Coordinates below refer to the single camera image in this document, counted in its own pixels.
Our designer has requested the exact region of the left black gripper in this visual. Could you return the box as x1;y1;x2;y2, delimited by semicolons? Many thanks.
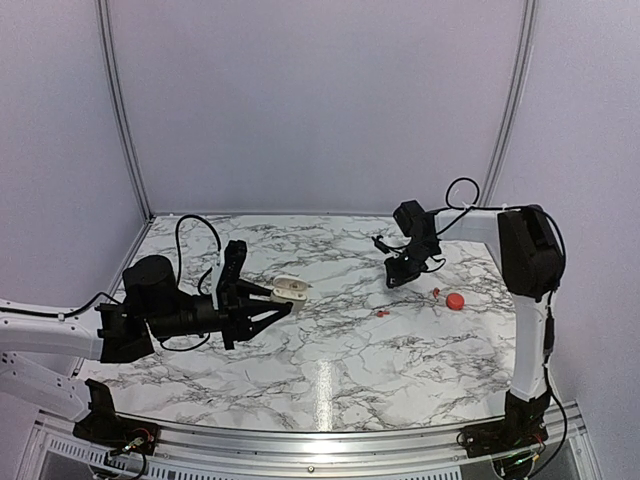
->
147;279;291;351

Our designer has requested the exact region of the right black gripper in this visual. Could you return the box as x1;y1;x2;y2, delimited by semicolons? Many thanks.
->
383;240;438;289

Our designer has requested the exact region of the white earbuds charging case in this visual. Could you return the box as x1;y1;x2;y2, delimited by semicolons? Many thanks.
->
270;275;310;313

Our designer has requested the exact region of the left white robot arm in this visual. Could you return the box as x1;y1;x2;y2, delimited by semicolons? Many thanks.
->
1;255;293;445

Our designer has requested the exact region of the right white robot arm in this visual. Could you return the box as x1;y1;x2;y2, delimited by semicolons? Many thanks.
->
373;200;566;448

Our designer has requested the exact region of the red round cap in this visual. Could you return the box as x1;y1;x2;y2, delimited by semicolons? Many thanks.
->
446;293;465;311

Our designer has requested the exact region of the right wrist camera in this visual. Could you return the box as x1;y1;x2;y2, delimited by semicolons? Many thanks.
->
371;235;398;255

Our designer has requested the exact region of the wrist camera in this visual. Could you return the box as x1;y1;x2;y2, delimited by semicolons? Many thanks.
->
371;235;398;255
210;240;247;310

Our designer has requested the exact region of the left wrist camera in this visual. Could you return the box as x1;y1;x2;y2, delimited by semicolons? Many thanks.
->
210;240;247;310

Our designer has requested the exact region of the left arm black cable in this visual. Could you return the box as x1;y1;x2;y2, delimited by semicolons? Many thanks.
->
159;214;224;351

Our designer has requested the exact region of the aluminium front rail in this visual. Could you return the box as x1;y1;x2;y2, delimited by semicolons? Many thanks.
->
29;412;586;480

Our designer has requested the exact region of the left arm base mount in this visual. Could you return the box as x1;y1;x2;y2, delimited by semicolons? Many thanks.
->
73;379;160;455

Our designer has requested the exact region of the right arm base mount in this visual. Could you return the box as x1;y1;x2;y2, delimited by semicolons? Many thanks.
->
456;391;551;458

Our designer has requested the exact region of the right aluminium frame post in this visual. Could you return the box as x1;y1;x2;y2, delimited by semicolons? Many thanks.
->
479;0;539;207

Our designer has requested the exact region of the aluminium frame post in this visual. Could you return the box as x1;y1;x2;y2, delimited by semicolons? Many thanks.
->
479;0;539;207
95;0;154;222

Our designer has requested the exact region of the left aluminium frame post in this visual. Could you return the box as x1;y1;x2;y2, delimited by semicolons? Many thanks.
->
95;0;154;222

